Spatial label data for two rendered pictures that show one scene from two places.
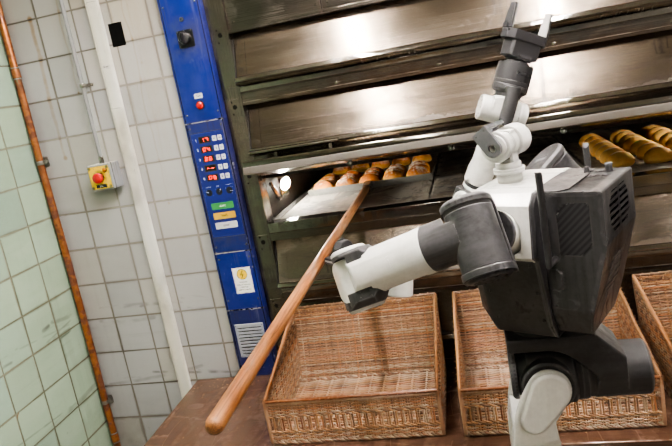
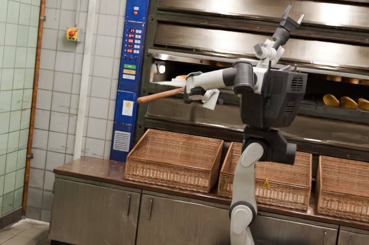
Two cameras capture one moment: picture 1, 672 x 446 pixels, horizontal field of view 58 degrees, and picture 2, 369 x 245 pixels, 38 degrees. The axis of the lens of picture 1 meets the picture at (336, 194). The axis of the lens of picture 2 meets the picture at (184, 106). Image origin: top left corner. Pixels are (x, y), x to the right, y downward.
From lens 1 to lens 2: 160 cm
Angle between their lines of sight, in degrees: 5
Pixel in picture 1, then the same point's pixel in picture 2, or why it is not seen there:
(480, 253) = (241, 79)
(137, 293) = (68, 101)
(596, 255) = (282, 95)
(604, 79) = (330, 57)
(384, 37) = (235, 7)
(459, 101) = not seen: hidden behind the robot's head
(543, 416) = (249, 160)
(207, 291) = (106, 110)
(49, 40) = not seen: outside the picture
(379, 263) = (206, 77)
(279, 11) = not seen: outside the picture
